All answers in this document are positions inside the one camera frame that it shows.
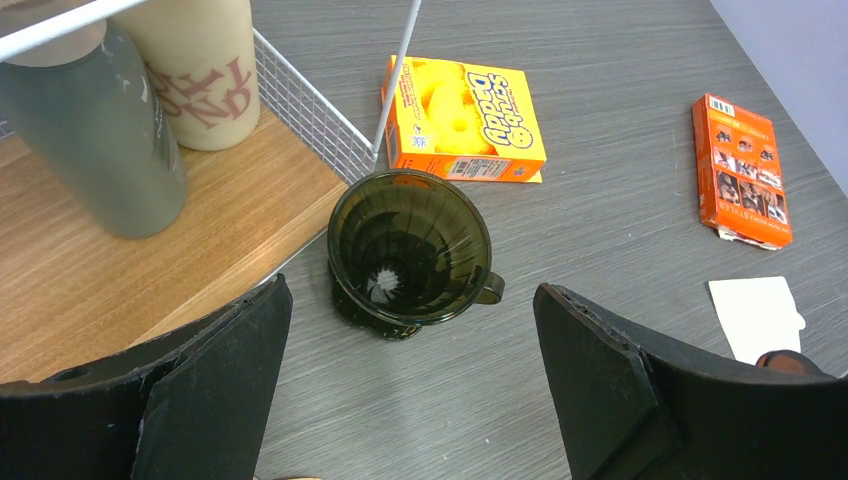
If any white paper coffee filter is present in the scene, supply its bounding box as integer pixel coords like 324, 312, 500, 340
708, 276, 806, 365

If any cream pump bottle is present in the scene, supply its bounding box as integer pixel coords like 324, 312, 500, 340
113, 0, 260, 151

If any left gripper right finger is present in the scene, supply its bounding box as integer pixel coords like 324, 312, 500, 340
533, 283, 847, 479

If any orange photo printed package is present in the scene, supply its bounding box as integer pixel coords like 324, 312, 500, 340
692, 93, 793, 250

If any dark green glass dripper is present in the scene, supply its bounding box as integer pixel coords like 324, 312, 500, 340
327, 169, 505, 341

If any amber brown glass dripper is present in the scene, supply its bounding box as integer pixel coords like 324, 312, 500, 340
755, 350, 831, 378

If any orange sponge box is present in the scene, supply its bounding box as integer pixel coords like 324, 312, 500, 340
381, 56, 547, 184

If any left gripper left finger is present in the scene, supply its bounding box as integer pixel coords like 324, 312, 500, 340
1, 274, 293, 479

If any grey green pump bottle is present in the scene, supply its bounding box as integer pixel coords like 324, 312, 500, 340
1, 20, 187, 239

